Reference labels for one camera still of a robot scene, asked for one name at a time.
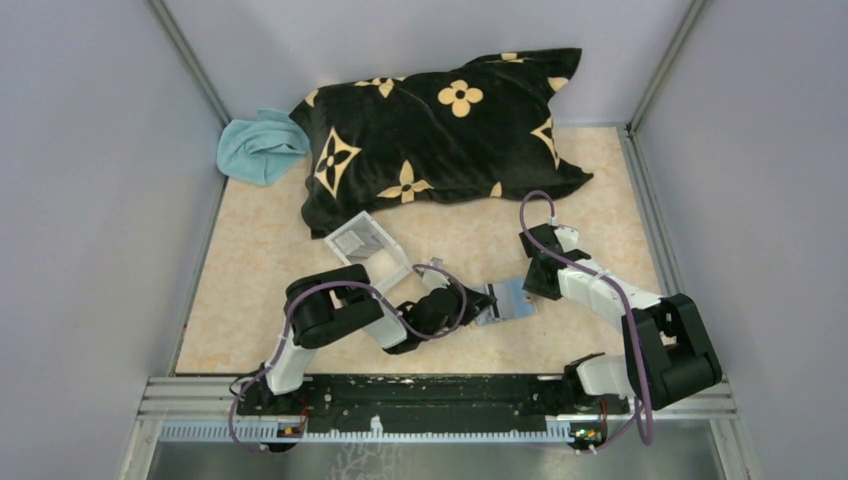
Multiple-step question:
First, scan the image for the beige card holder wallet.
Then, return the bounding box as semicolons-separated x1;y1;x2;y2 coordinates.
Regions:
471;277;538;326

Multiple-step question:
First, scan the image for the white plastic card box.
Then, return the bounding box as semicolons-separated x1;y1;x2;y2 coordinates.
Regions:
324;211;412;293

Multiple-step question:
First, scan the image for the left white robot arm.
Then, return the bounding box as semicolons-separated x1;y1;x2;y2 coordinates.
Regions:
258;264;497;414

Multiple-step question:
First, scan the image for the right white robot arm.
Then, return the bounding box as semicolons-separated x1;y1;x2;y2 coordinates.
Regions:
519;224;723;412

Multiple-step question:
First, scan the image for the white cards stack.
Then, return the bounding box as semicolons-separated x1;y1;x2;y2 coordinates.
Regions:
330;230;382;263

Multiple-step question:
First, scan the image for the black floral pillow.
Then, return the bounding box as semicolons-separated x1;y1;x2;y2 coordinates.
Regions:
291;48;590;239

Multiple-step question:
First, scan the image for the light blue cloth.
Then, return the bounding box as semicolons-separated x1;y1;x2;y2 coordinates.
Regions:
216;109;310;186

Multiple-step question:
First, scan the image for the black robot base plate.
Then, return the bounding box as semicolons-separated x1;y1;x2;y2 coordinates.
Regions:
236;374;630;434

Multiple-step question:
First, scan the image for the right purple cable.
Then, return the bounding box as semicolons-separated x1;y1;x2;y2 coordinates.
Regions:
518;190;657;454

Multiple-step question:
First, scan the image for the purple cable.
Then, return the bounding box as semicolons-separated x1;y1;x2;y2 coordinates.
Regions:
518;190;657;454
227;263;469;455

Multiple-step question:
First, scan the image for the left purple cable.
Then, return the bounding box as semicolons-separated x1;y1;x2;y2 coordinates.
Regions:
227;263;469;455

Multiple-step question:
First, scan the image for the aluminium frame rail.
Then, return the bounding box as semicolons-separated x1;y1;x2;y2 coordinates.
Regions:
135;374;738;445

